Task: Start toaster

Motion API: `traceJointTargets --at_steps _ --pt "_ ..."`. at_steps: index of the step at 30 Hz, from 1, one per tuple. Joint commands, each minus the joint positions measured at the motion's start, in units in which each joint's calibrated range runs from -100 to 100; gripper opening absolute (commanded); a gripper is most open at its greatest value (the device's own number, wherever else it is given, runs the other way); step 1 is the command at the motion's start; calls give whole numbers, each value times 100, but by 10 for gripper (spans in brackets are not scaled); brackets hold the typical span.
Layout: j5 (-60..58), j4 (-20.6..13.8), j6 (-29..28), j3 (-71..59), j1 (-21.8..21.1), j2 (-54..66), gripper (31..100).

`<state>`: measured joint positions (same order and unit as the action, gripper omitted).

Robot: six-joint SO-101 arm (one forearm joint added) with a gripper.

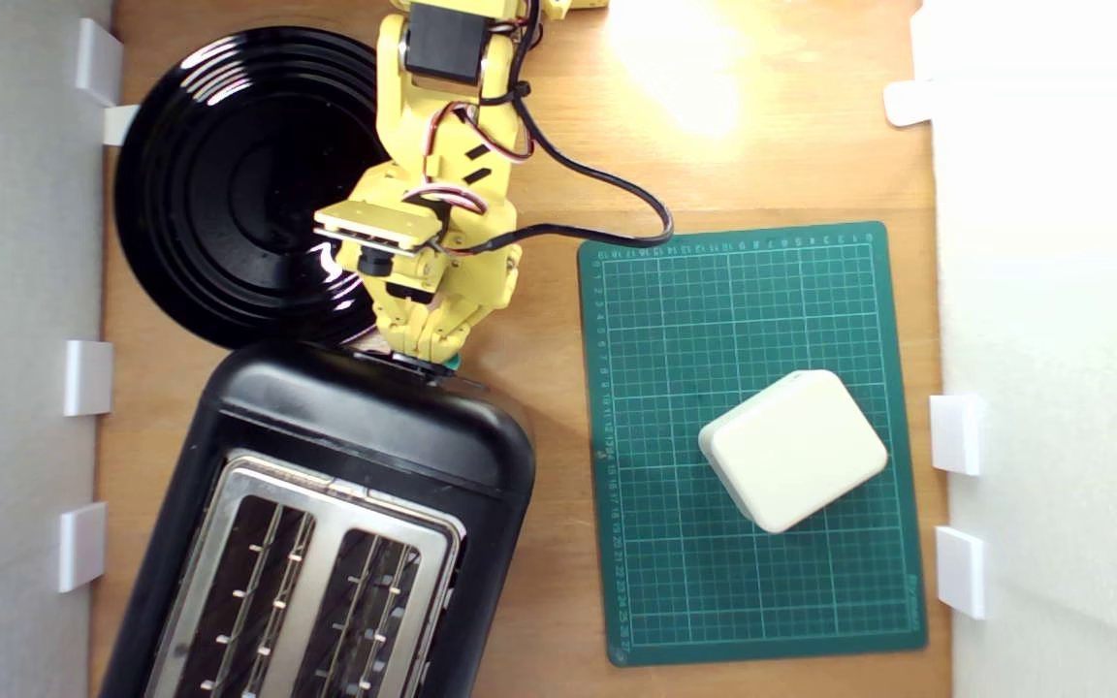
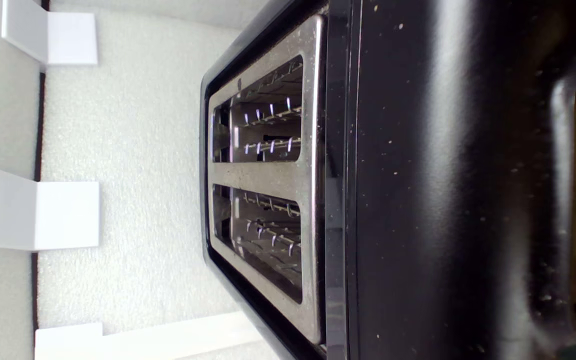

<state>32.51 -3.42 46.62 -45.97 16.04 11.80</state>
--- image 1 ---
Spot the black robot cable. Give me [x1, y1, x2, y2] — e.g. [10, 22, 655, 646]
[476, 0, 675, 255]

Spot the green toaster lever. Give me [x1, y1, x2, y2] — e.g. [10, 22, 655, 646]
[392, 351, 463, 381]

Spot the black round plate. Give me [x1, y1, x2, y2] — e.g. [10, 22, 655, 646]
[114, 26, 424, 350]

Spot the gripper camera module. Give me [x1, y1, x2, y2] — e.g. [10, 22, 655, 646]
[313, 198, 445, 279]

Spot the black two-slot toaster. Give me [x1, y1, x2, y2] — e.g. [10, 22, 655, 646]
[98, 339, 537, 698]

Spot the white rounded block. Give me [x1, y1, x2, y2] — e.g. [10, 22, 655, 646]
[697, 368, 889, 535]

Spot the green cutting mat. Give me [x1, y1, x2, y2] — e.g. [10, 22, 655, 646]
[576, 221, 930, 668]

